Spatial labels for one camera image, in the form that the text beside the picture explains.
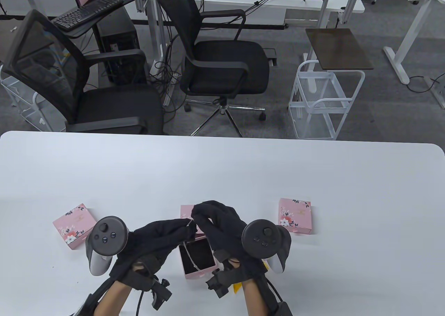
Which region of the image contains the yellow cleaning cloth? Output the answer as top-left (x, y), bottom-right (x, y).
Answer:
top-left (232, 259), bottom-right (270, 295)

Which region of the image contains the person's left forearm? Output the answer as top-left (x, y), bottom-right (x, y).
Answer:
top-left (93, 281), bottom-right (135, 316)

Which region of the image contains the black labelled forearm box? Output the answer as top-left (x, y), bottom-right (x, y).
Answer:
top-left (276, 300), bottom-right (294, 316)

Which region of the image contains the black computer tower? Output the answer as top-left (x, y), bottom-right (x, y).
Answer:
top-left (96, 7), bottom-right (148, 86)

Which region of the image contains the tangle of black cables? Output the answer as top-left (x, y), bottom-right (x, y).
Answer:
top-left (149, 24), bottom-right (185, 122)

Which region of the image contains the pink tray black lining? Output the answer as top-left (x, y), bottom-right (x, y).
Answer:
top-left (178, 237), bottom-right (220, 280)

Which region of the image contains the person's right hand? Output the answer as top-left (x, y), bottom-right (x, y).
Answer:
top-left (191, 200), bottom-right (268, 282)

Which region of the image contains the grey hand controller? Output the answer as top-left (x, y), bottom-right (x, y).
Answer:
top-left (85, 216), bottom-right (129, 277)
top-left (241, 219), bottom-right (292, 273)

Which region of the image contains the dark brown wooden board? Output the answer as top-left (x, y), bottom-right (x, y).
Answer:
top-left (305, 28), bottom-right (374, 70)

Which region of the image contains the black mesh office chair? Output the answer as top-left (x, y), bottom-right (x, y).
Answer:
top-left (2, 9), bottom-right (166, 135)

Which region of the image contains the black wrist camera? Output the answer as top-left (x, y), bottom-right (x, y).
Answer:
top-left (151, 277), bottom-right (173, 310)
top-left (205, 267), bottom-right (242, 299)

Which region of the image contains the black glove cable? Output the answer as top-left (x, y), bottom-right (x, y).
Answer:
top-left (266, 278), bottom-right (284, 303)
top-left (133, 290), bottom-right (147, 316)

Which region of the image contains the pink floral box sleeve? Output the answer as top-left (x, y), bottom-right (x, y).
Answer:
top-left (278, 198), bottom-right (313, 235)

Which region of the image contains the pink floral gift box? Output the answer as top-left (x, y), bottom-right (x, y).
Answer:
top-left (53, 203), bottom-right (98, 250)

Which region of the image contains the black chair chrome base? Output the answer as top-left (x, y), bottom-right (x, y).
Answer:
top-left (155, 0), bottom-right (271, 138)

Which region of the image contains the silver chain necklace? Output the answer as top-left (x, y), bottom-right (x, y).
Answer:
top-left (180, 219), bottom-right (202, 272)

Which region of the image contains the black keyboard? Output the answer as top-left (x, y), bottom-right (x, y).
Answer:
top-left (52, 0), bottom-right (125, 31)

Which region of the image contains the person's left hand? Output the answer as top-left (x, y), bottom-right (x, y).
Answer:
top-left (109, 219), bottom-right (197, 291)

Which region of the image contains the person's right forearm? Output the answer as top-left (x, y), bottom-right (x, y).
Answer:
top-left (241, 279), bottom-right (270, 316)

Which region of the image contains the white wire cart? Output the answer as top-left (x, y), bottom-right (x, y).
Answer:
top-left (0, 66), bottom-right (52, 132)
top-left (288, 60), bottom-right (365, 141)

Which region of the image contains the white desk foot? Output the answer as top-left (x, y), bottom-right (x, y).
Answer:
top-left (423, 75), bottom-right (445, 108)

